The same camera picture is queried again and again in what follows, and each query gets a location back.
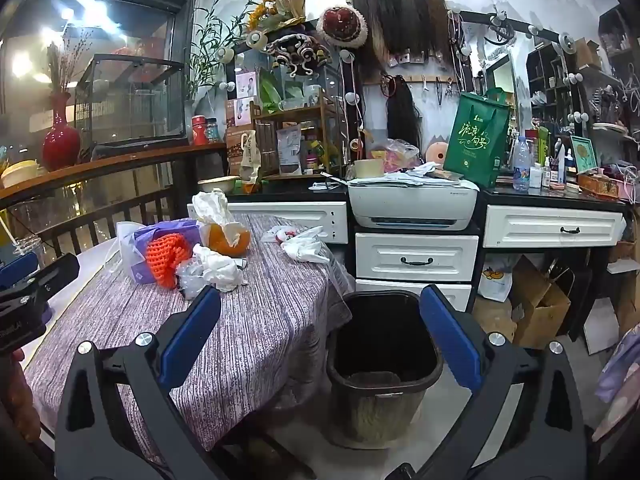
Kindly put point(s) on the brown cardboard box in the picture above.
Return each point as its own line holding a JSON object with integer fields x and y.
{"x": 542, "y": 305}

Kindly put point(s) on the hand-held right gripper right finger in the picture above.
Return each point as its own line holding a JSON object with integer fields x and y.
{"x": 450, "y": 335}

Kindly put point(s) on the purple plastic bag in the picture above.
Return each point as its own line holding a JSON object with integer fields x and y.
{"x": 135, "y": 255}

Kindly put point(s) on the clear water bottle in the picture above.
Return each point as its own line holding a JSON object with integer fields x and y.
{"x": 521, "y": 165}

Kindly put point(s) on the wall mirror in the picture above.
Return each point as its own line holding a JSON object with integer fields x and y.
{"x": 500, "y": 82}

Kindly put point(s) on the green tote bag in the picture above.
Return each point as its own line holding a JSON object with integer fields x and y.
{"x": 475, "y": 145}

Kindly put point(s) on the white crumpled tissue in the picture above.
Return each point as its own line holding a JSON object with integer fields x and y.
{"x": 220, "y": 267}

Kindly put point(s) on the black hair wig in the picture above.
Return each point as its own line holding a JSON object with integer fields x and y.
{"x": 402, "y": 115}

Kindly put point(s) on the yellow bowl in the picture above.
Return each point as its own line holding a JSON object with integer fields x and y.
{"x": 20, "y": 174}

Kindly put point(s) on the purple cloth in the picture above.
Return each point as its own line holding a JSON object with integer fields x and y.
{"x": 620, "y": 370}

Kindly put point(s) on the purple striped tablecloth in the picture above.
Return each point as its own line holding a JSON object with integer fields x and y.
{"x": 260, "y": 320}

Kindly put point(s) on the cream bowl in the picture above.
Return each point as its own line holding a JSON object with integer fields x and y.
{"x": 218, "y": 185}

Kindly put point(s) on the pink round ornament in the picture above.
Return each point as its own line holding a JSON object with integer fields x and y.
{"x": 437, "y": 153}

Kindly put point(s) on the wooden railing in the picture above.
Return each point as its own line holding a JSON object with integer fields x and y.
{"x": 100, "y": 170}

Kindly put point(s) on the cream tape roll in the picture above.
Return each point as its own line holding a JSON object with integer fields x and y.
{"x": 369, "y": 168}

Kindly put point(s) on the orange foam net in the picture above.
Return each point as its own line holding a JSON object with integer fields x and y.
{"x": 167, "y": 255}

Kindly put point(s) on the row of brown hair wigs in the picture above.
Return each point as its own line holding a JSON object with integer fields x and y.
{"x": 400, "y": 15}

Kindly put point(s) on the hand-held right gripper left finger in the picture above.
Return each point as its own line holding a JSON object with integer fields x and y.
{"x": 192, "y": 332}

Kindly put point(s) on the person's left forearm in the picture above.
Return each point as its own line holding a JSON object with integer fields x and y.
{"x": 20, "y": 400}

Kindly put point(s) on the dark plastic trash bin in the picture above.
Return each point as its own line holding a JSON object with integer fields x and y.
{"x": 385, "y": 360}

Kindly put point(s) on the white printer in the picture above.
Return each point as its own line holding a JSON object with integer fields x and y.
{"x": 410, "y": 205}

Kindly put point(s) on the white paper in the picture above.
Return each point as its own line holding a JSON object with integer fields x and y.
{"x": 212, "y": 205}

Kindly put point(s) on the green framed picture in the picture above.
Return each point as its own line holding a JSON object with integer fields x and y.
{"x": 584, "y": 156}

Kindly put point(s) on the wooden shelf rack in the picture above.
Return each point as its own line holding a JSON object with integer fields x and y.
{"x": 300, "y": 140}

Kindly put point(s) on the red vase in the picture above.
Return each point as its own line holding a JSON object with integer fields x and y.
{"x": 61, "y": 145}

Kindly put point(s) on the red white wrapper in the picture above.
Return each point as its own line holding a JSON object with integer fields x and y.
{"x": 280, "y": 233}

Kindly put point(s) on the blue-lid jar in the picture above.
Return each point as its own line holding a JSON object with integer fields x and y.
{"x": 213, "y": 131}

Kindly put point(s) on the brown printed box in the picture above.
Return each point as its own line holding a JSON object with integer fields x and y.
{"x": 235, "y": 145}

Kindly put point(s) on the wide white drawer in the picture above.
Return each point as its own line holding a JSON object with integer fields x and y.
{"x": 300, "y": 222}

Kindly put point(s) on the sunflower bouquet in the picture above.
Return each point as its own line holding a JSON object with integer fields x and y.
{"x": 272, "y": 10}

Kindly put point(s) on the white plastic bag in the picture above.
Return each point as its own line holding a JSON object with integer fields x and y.
{"x": 305, "y": 247}

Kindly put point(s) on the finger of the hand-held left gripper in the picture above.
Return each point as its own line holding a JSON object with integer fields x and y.
{"x": 57, "y": 272}
{"x": 17, "y": 269}

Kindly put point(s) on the glass terrarium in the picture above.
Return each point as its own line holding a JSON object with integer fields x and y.
{"x": 130, "y": 105}

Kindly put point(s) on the white bag orange print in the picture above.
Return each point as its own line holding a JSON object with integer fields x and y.
{"x": 495, "y": 280}

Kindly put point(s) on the red round headpiece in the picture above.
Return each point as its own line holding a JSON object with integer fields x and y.
{"x": 342, "y": 27}

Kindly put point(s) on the clear plastic wrap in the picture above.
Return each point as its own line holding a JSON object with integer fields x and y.
{"x": 190, "y": 280}

